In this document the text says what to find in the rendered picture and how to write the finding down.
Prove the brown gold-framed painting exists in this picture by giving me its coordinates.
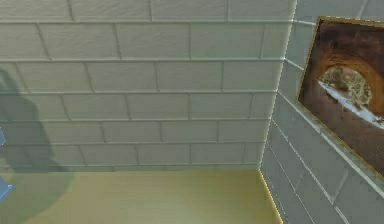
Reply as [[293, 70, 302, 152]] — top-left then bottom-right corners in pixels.
[[296, 15, 384, 184]]

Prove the blue angular object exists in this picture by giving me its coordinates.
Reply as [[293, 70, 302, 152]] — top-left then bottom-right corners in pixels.
[[0, 128, 14, 203]]

